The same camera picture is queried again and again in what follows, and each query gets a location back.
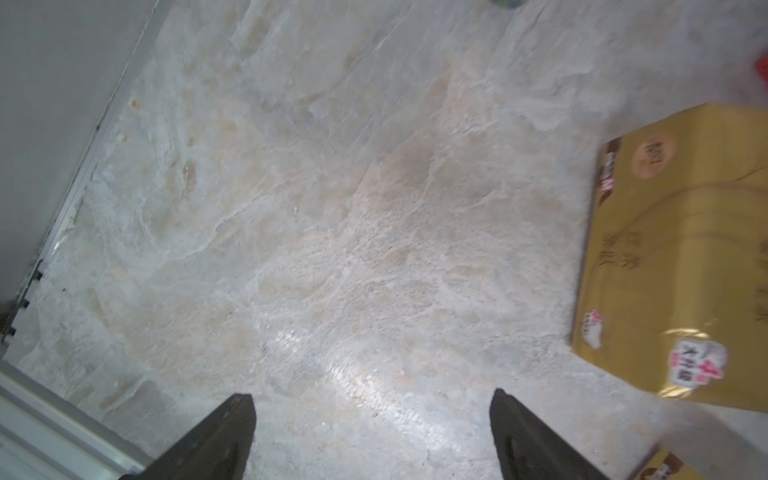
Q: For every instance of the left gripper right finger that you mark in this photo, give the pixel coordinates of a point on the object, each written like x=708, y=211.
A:
x=527, y=448

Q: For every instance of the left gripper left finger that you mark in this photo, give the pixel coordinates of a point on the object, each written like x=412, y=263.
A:
x=218, y=447

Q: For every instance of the gold tissue pack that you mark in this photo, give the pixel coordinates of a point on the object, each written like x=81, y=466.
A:
x=663, y=464
x=673, y=290

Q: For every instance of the small metal can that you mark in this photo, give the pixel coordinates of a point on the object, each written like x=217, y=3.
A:
x=511, y=4

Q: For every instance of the small red block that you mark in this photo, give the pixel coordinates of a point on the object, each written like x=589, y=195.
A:
x=761, y=67

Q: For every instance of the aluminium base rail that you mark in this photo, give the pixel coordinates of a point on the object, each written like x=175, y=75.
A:
x=45, y=437

